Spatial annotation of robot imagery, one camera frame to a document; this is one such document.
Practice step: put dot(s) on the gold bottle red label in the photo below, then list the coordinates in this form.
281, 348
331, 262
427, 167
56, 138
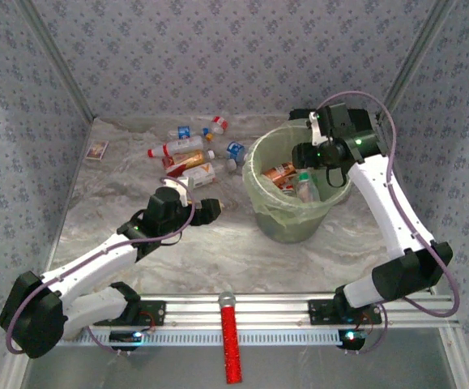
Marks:
191, 158

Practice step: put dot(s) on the red glitter microphone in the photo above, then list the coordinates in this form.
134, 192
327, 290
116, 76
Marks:
230, 340

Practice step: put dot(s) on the small circuit board with LED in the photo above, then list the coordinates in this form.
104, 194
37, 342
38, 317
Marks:
351, 336
125, 337

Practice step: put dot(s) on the clear bottle red white label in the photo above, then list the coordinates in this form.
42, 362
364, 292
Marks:
287, 189

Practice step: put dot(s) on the small clear bottle blue label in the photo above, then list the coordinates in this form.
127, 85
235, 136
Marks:
235, 150

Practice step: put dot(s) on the copper coloured plastic bottle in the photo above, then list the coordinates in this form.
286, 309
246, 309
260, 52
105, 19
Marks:
276, 169
282, 180

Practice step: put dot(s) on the blue label bottle blue cap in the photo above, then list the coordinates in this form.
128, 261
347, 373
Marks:
184, 132

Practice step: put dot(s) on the white orange-print box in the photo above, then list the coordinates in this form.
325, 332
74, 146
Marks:
199, 174

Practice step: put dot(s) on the white bottle red cap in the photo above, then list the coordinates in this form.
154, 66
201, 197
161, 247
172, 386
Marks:
181, 145

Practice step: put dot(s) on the aluminium extrusion rail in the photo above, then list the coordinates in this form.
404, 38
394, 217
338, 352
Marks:
266, 312

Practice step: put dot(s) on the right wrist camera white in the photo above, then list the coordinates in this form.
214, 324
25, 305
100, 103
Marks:
314, 129

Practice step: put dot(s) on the small bottle green cap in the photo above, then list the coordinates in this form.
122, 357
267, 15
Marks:
307, 188

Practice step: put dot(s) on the aluminium frame post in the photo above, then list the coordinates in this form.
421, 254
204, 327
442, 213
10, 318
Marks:
416, 61
56, 61

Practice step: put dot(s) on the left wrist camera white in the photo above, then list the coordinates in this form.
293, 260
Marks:
183, 196

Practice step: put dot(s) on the black hard case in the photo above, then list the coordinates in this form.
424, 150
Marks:
365, 118

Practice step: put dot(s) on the clear bottle red label yellow cap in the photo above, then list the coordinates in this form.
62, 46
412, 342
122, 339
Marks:
220, 121

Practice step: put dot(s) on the translucent green bin liner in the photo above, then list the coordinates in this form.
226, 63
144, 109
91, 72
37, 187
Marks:
266, 202

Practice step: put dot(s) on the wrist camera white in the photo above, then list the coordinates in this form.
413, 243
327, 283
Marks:
183, 196
314, 129

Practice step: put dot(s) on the pale green plastic bin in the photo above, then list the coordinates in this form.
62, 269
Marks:
291, 231

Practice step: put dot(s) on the small printed card box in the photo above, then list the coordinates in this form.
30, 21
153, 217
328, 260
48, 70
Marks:
97, 150

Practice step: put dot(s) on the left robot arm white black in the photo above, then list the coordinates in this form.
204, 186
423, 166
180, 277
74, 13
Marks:
92, 259

